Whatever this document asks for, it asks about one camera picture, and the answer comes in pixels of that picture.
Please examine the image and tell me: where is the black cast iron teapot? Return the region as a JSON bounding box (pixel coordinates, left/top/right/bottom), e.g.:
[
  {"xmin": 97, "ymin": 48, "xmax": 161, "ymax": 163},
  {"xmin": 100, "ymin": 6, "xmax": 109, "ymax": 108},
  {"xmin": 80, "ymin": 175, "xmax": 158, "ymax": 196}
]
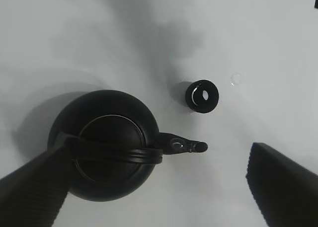
[{"xmin": 47, "ymin": 90, "xmax": 208, "ymax": 202}]

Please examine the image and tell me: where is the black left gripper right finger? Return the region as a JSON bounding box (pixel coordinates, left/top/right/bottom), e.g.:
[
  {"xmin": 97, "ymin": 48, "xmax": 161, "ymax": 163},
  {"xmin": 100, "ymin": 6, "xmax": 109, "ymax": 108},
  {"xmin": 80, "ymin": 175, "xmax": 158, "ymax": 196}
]
[{"xmin": 246, "ymin": 143, "xmax": 318, "ymax": 227}]

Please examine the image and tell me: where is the small black teacup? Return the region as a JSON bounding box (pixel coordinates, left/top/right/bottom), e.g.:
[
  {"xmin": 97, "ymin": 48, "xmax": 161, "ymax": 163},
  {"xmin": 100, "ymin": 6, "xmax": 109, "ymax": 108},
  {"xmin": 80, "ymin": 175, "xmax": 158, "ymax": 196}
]
[{"xmin": 185, "ymin": 79, "xmax": 219, "ymax": 114}]

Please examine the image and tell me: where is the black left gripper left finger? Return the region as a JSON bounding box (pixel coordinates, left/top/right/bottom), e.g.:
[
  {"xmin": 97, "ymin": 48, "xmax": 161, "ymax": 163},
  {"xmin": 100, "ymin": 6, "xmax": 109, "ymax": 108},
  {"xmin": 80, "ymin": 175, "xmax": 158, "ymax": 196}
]
[{"xmin": 0, "ymin": 148, "xmax": 72, "ymax": 227}]

